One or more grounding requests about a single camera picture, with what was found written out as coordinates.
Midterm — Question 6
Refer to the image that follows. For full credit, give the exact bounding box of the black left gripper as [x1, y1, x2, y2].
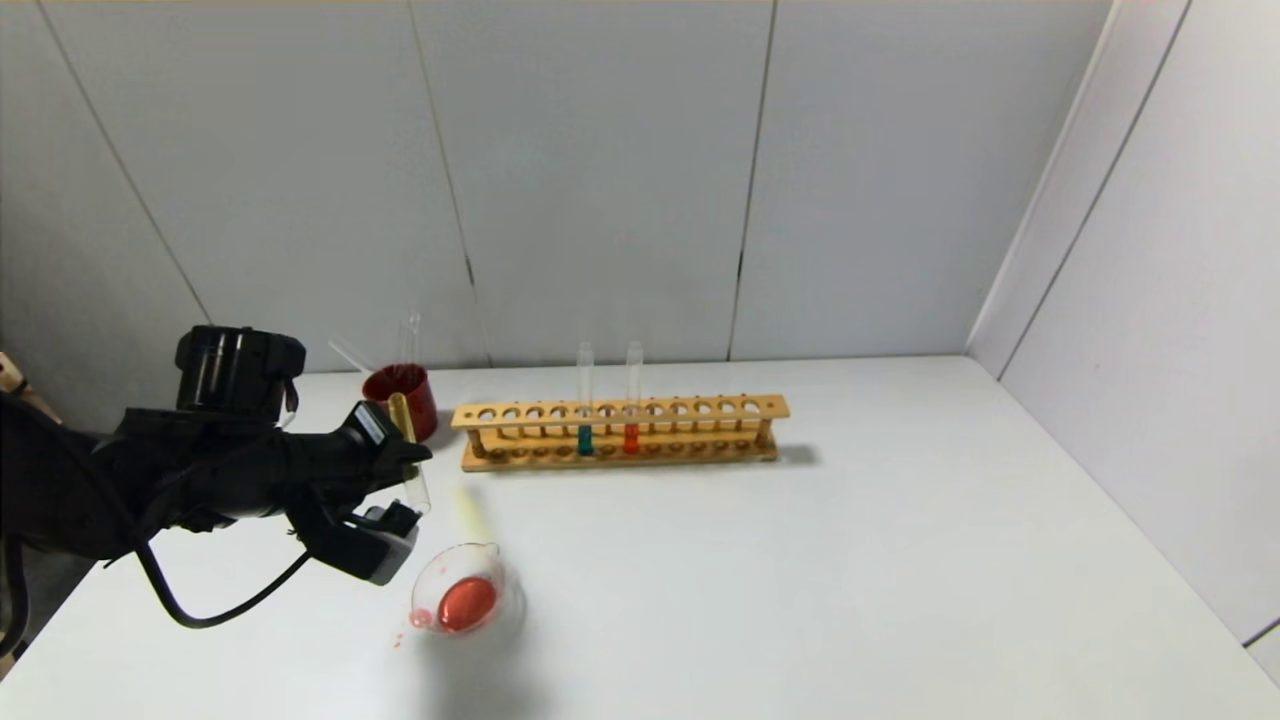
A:
[294, 400, 434, 497]

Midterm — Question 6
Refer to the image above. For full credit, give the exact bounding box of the yellow pigment glass test tube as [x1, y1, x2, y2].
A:
[387, 392, 432, 517]

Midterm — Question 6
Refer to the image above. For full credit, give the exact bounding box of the blue pigment glass test tube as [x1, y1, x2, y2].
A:
[575, 342, 597, 458]

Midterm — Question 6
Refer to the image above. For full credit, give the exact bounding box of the wooden test tube rack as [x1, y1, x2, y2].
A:
[452, 394, 791, 473]

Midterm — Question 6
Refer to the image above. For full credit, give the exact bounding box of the dark red plastic cup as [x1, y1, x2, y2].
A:
[362, 363, 439, 443]

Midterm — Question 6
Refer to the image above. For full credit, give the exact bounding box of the clear glass dish with spout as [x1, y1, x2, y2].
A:
[408, 541, 527, 641]

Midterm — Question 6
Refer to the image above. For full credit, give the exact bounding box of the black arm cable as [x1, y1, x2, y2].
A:
[0, 535, 313, 661]

